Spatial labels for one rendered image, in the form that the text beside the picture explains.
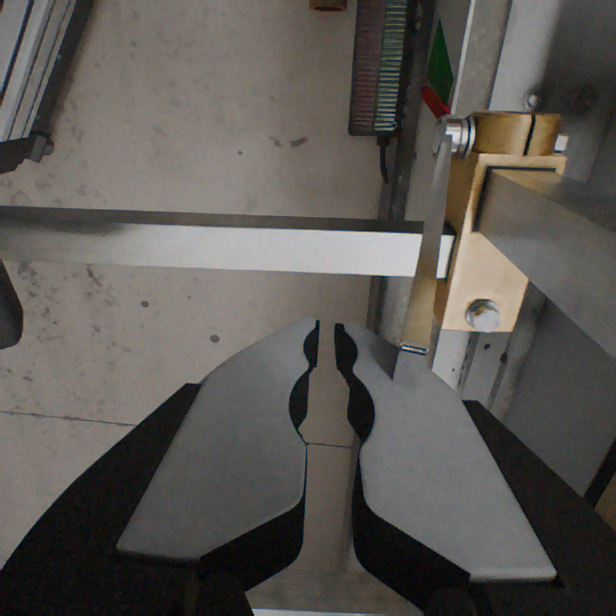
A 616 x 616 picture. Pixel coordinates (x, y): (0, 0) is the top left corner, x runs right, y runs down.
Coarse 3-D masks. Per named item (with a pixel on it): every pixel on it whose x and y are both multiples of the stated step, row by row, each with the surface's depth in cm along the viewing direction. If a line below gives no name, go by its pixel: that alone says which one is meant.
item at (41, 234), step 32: (0, 224) 26; (32, 224) 26; (64, 224) 26; (96, 224) 26; (128, 224) 26; (160, 224) 26; (192, 224) 26; (224, 224) 26; (256, 224) 27; (288, 224) 27; (320, 224) 27; (352, 224) 27; (384, 224) 27; (416, 224) 28; (0, 256) 27; (32, 256) 27; (64, 256) 27; (96, 256) 27; (128, 256) 27; (160, 256) 27; (192, 256) 27; (224, 256) 27; (256, 256) 27; (288, 256) 27; (320, 256) 27; (352, 256) 27; (384, 256) 27; (416, 256) 26; (448, 256) 26
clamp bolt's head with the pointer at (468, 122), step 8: (424, 88) 33; (424, 96) 33; (432, 96) 31; (432, 104) 31; (440, 104) 29; (432, 112) 31; (440, 112) 28; (448, 112) 27; (464, 120) 24; (472, 120) 23; (440, 128) 24; (464, 128) 23; (472, 128) 23; (440, 136) 24; (464, 136) 23; (472, 136) 23; (464, 144) 24; (472, 144) 23; (464, 152) 24
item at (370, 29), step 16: (368, 0) 33; (368, 16) 33; (368, 32) 34; (368, 48) 34; (368, 64) 35; (368, 80) 36; (368, 96) 36; (368, 112) 37; (352, 128) 38; (368, 128) 37
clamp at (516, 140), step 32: (480, 128) 23; (512, 128) 22; (544, 128) 22; (480, 160) 23; (512, 160) 23; (544, 160) 22; (448, 192) 27; (480, 192) 23; (448, 224) 27; (480, 256) 25; (448, 288) 27; (480, 288) 26; (512, 288) 26; (448, 320) 28; (512, 320) 27
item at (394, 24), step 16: (400, 0) 33; (400, 16) 33; (384, 32) 34; (400, 32) 34; (384, 48) 34; (400, 48) 34; (384, 64) 35; (400, 64) 35; (384, 80) 36; (384, 96) 36; (384, 112) 37; (384, 128) 37
